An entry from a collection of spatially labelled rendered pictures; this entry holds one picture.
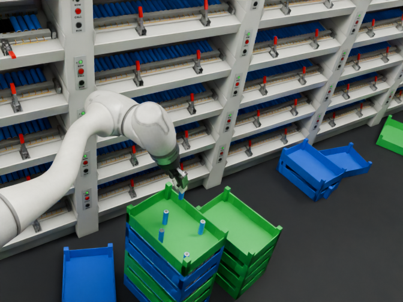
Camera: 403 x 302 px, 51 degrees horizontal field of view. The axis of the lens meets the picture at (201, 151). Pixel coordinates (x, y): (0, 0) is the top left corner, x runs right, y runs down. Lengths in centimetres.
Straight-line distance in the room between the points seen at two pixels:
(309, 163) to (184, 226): 113
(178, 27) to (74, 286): 110
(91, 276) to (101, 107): 90
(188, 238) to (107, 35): 74
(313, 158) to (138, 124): 158
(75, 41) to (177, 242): 74
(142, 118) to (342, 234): 145
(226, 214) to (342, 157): 114
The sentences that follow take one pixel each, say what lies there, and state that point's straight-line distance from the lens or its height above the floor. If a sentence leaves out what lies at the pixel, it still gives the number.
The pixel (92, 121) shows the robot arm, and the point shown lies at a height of 89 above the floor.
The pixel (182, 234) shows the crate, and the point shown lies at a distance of 151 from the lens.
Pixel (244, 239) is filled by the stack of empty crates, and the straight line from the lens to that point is 175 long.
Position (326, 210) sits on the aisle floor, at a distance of 236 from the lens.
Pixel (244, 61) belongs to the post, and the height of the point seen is 75.
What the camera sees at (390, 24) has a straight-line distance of 271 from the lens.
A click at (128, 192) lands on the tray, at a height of 14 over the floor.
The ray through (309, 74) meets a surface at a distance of 233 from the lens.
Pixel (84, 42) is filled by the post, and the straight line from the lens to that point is 140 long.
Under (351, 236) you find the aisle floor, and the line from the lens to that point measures 230.
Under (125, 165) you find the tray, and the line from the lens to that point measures 183.
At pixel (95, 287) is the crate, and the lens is 185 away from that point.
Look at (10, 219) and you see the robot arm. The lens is 85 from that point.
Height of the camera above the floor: 158
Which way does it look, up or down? 40 degrees down
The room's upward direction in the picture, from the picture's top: 11 degrees clockwise
